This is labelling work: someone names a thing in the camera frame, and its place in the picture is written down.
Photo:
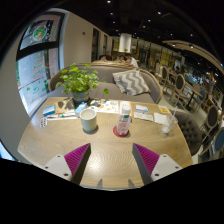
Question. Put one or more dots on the pale green ceramic cup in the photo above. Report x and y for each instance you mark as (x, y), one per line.
(88, 119)

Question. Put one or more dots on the person in white shirt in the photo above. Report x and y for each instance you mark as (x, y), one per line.
(132, 61)

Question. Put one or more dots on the grey chevron cushion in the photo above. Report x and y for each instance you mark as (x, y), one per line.
(131, 82)

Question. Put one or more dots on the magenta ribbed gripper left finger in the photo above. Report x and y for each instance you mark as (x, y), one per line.
(70, 166)

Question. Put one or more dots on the clear glass with straw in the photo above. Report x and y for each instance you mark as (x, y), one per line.
(169, 123)

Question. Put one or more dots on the green potted plant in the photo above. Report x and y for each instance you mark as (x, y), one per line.
(79, 81)

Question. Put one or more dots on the dark tufted grey chair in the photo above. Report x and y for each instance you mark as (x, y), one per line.
(190, 130)

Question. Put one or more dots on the round red coaster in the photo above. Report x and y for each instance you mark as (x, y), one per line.
(116, 133)

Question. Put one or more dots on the wooden oval-back chair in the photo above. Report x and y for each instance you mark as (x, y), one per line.
(178, 90)

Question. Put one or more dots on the yellow sticker card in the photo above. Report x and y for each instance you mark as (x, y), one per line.
(164, 109)

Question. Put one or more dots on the grey curved sofa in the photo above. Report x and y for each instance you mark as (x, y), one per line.
(108, 89)

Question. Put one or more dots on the clear plastic water bottle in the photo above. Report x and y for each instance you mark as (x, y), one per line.
(123, 124)

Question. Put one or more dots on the light blue tissue pack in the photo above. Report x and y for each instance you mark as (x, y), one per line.
(81, 107)

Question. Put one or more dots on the white pillar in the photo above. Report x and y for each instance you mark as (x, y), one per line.
(125, 42)

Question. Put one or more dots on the blue card box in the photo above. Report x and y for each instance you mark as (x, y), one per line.
(49, 110)

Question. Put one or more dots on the white paper sheet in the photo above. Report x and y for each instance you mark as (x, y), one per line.
(159, 118)

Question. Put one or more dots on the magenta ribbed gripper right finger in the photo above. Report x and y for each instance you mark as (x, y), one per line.
(152, 166)

